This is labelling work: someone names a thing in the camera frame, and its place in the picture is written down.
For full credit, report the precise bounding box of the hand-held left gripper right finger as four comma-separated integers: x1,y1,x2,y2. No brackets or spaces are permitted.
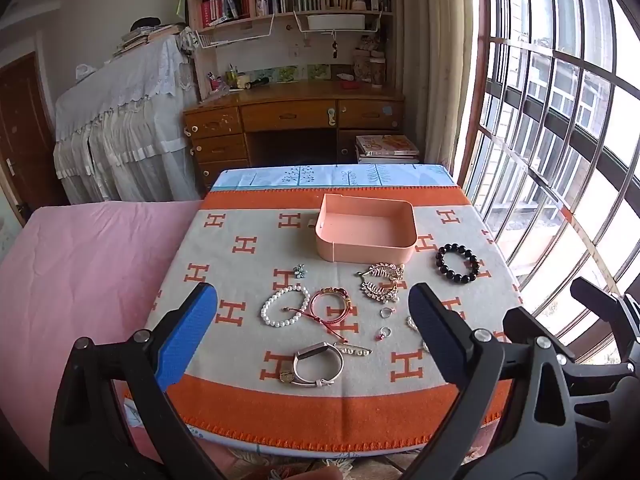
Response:
400,281,507,480

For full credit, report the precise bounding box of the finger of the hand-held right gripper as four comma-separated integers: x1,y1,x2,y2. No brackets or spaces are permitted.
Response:
565,276,640,461
477,305,586,480

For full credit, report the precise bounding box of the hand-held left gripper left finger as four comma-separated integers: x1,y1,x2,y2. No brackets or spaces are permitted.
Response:
49,281,228,480

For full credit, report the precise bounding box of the black bead bracelet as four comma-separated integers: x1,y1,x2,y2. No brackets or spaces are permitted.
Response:
436,243,481,284

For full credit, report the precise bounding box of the gold leaf brooch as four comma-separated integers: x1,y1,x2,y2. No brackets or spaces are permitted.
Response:
356,262,405,285

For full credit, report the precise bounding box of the white pearl bracelet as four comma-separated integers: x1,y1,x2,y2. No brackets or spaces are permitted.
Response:
260,284,311,328

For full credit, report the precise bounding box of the pink plastic tray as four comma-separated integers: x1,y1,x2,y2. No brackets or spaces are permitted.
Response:
306,193,418,264

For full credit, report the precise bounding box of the silver mesh band watch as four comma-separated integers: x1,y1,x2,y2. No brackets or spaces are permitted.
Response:
292,342,346,384

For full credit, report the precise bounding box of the silver leaf brooch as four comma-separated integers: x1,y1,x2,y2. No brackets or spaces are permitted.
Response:
360,280,401,305

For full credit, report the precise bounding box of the orange patterned blanket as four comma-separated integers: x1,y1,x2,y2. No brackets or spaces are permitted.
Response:
122,185,524,454

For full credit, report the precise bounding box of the pink bed sheet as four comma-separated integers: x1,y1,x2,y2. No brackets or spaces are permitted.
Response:
0,200,207,463

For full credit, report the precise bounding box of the metal window grille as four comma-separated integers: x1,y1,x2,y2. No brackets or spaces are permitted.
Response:
457,0,640,361

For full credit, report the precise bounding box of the blue printed sheet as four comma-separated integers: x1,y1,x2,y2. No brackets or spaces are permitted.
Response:
209,163,457,192

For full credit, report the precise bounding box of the stack of magazines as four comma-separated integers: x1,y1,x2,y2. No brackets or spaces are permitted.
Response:
355,134,421,165

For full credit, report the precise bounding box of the white lace-covered furniture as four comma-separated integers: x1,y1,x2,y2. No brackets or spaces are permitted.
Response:
52,34,202,206

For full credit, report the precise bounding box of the wooden desk with drawers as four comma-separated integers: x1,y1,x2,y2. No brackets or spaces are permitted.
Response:
182,81,406,197

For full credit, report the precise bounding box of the brown wooden door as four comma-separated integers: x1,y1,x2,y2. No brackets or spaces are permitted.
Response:
0,52,57,227

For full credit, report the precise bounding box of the cream curtain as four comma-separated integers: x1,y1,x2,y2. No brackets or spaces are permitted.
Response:
400,0,482,182

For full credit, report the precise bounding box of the pile of books with hat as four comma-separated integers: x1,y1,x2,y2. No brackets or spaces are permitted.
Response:
114,16,189,57

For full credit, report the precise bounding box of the white oblong tray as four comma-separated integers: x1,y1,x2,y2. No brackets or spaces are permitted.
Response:
306,14,367,30

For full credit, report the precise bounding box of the row of red books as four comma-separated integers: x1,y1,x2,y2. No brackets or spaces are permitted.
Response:
200,0,251,29

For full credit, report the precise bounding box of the clear crystal bracelet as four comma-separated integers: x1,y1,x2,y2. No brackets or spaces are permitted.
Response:
406,314,432,355

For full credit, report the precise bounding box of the gold pink stone bracelet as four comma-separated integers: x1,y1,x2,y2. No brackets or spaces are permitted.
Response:
320,287,352,311

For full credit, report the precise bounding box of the small gold white-strap watch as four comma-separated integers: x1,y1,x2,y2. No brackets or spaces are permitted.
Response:
277,369,336,389

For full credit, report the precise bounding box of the red cord bracelet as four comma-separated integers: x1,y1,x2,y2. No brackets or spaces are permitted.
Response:
284,290,359,344

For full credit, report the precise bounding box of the empty white wire basket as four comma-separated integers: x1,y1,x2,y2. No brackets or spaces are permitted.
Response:
195,12,277,51

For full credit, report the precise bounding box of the white wire basket with tray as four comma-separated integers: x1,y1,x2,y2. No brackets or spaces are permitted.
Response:
293,9,384,42

